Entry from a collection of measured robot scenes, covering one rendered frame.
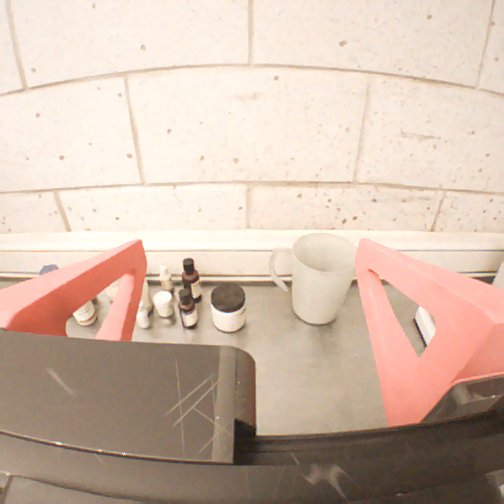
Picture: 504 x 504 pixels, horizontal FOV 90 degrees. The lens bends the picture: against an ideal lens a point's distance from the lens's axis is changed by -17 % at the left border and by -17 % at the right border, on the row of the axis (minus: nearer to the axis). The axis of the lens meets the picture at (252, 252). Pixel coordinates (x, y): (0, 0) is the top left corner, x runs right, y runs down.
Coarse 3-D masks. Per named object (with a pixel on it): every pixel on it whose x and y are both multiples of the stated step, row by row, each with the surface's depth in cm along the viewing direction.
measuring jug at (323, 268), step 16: (304, 240) 60; (320, 240) 61; (336, 240) 60; (272, 256) 59; (304, 256) 62; (320, 256) 63; (336, 256) 62; (352, 256) 58; (272, 272) 61; (304, 272) 53; (320, 272) 51; (336, 272) 63; (352, 272) 52; (304, 288) 55; (320, 288) 53; (336, 288) 53; (304, 304) 58; (320, 304) 56; (336, 304) 57; (304, 320) 61; (320, 320) 59
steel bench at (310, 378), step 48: (0, 288) 67; (288, 288) 69; (384, 288) 69; (144, 336) 58; (192, 336) 58; (240, 336) 58; (288, 336) 58; (336, 336) 58; (288, 384) 50; (336, 384) 49; (288, 432) 43
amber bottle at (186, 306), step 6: (180, 294) 56; (186, 294) 56; (180, 300) 56; (186, 300) 56; (192, 300) 58; (180, 306) 57; (186, 306) 57; (192, 306) 57; (180, 312) 57; (186, 312) 57; (192, 312) 58; (186, 318) 58; (192, 318) 58; (186, 324) 59; (192, 324) 59
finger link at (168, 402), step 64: (128, 256) 11; (0, 320) 5; (64, 320) 7; (128, 320) 11; (0, 384) 4; (64, 384) 4; (128, 384) 4; (192, 384) 4; (128, 448) 4; (192, 448) 4
